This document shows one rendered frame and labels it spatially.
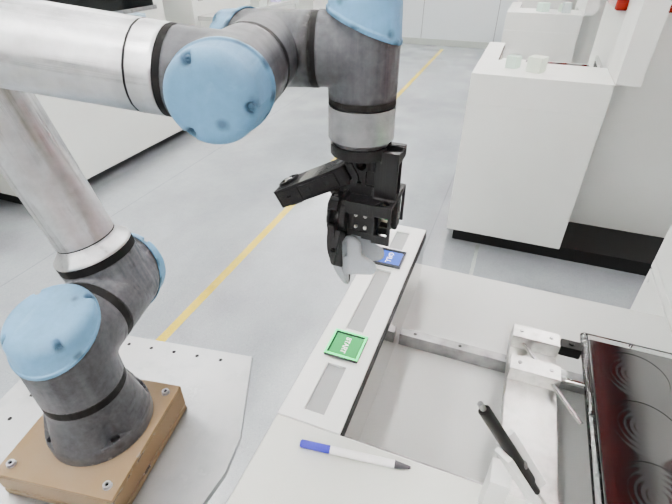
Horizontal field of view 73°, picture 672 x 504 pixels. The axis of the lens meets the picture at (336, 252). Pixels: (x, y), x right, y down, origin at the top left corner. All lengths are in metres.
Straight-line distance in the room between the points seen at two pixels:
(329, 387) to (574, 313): 0.63
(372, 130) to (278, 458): 0.41
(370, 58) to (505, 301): 0.75
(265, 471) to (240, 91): 0.45
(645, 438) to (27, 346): 0.85
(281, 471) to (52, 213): 0.45
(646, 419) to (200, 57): 0.78
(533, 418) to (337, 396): 0.32
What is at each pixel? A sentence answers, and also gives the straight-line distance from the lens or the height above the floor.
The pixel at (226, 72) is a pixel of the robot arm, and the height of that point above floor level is 1.42.
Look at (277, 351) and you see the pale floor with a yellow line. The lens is 2.06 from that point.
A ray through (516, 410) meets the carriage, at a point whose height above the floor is 0.88.
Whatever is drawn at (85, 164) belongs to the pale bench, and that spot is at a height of 0.18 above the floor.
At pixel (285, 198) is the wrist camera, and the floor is 1.22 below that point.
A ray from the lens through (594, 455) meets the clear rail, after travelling 0.79.
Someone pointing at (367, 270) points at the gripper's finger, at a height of 1.14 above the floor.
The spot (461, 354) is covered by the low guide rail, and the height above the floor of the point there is 0.84.
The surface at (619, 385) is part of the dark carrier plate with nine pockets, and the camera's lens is 0.90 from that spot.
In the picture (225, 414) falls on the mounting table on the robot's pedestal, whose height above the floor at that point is 0.82.
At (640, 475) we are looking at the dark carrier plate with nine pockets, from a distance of 0.80.
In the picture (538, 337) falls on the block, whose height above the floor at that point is 0.91.
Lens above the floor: 1.50
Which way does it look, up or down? 35 degrees down
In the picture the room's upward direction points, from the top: straight up
